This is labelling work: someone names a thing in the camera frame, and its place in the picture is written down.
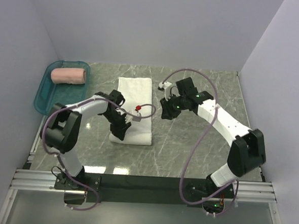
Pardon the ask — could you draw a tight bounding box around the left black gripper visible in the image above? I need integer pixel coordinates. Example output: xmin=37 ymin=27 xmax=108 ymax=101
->
xmin=101 ymin=110 xmax=132 ymax=142

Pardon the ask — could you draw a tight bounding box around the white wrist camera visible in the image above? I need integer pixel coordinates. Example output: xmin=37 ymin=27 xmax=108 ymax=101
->
xmin=158 ymin=81 xmax=174 ymax=101
xmin=125 ymin=105 xmax=142 ymax=123

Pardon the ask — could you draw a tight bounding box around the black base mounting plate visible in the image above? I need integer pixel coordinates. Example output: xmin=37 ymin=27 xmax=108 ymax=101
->
xmin=54 ymin=173 xmax=235 ymax=205

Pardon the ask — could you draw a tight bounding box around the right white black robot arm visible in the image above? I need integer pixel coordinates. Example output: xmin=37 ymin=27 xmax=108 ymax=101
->
xmin=158 ymin=78 xmax=266 ymax=197

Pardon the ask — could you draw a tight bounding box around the teal plastic tray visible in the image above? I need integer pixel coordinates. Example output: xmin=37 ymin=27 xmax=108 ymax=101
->
xmin=34 ymin=60 xmax=91 ymax=115

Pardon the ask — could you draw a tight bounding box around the white towel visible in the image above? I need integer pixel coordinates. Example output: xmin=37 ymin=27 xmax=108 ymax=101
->
xmin=109 ymin=77 xmax=154 ymax=146

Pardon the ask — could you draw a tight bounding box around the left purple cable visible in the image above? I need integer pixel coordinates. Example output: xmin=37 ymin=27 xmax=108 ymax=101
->
xmin=36 ymin=97 xmax=157 ymax=215

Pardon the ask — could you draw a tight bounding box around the aluminium rail frame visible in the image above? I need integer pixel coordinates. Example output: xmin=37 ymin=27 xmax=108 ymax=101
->
xmin=0 ymin=118 xmax=282 ymax=224

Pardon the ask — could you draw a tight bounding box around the rolled pink towel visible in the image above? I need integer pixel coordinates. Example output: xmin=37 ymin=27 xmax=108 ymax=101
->
xmin=51 ymin=67 xmax=87 ymax=85

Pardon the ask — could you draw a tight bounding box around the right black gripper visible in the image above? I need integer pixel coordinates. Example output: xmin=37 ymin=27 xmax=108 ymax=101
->
xmin=159 ymin=93 xmax=186 ymax=122

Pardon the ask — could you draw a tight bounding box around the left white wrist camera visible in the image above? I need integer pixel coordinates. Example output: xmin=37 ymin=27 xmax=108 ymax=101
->
xmin=125 ymin=105 xmax=142 ymax=123

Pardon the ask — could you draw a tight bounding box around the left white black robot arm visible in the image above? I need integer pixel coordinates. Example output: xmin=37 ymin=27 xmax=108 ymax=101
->
xmin=41 ymin=90 xmax=131 ymax=190

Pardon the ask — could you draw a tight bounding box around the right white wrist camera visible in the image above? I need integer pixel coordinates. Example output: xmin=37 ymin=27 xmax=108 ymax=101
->
xmin=158 ymin=81 xmax=174 ymax=101

